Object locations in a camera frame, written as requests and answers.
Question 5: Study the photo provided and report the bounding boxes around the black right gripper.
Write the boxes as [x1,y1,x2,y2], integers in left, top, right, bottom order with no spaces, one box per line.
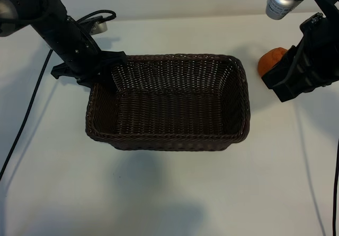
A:
[261,14,339,103]

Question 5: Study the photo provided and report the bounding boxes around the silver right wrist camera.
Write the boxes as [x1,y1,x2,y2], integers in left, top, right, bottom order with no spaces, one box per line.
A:
[265,0,302,21]

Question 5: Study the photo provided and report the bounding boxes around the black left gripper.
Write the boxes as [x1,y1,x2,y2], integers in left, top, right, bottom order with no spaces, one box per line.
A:
[37,15,128,94]

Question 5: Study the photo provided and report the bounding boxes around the dark brown wicker basket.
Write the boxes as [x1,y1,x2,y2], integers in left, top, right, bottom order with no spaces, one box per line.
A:
[85,53,251,152]

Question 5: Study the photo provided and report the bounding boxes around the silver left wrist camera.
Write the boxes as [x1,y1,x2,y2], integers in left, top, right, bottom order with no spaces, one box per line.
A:
[88,15,110,35]

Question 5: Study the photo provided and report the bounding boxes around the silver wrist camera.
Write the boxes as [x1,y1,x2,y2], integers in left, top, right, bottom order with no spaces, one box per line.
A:
[265,0,302,21]
[88,15,110,35]

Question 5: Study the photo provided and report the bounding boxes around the orange soft toy fruit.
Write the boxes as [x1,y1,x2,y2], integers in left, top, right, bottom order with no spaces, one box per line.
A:
[257,47,289,78]

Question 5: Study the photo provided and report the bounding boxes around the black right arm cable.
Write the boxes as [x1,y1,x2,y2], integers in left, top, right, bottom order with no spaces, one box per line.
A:
[332,137,339,236]

